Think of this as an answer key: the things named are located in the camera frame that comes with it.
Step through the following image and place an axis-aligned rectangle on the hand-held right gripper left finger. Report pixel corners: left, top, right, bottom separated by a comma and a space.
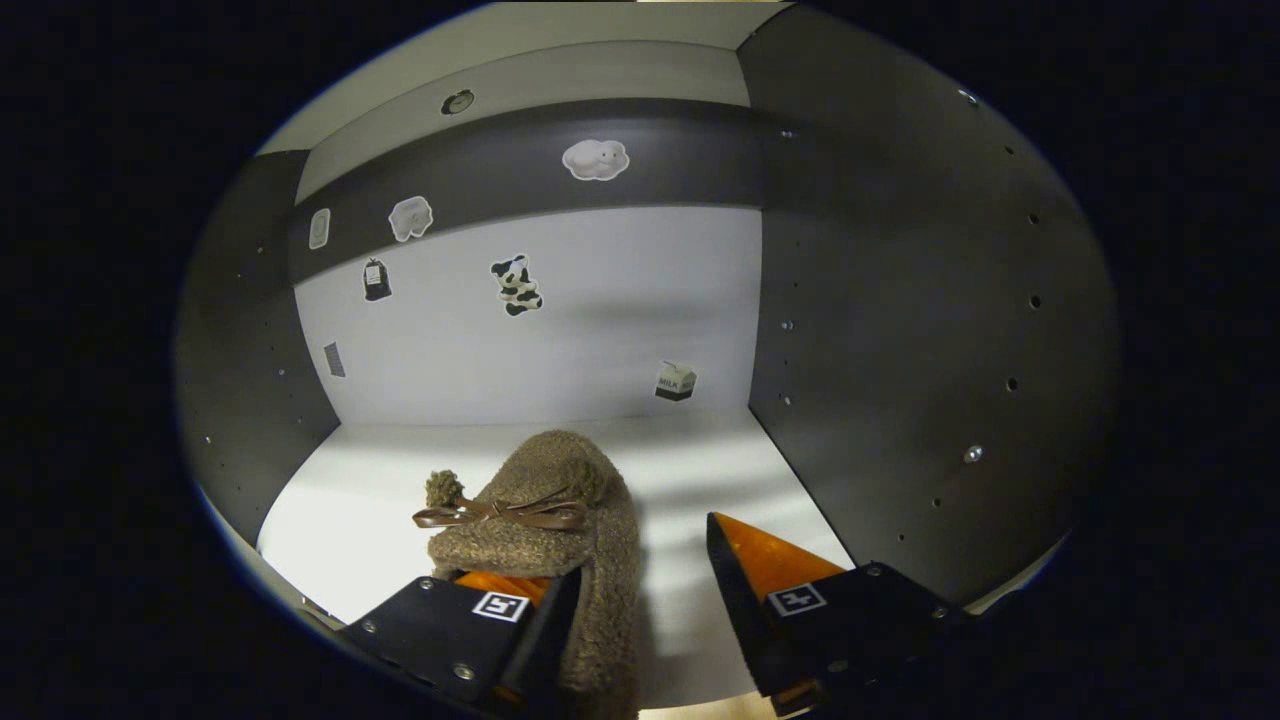
335, 568, 583, 719

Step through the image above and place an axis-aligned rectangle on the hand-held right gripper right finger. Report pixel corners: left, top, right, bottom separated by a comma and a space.
706, 512, 986, 716

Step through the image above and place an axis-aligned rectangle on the brown fuzzy shoe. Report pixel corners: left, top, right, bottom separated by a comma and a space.
412, 430, 643, 720

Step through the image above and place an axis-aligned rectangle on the white shoe cabinet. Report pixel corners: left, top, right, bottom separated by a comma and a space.
175, 0, 1123, 713

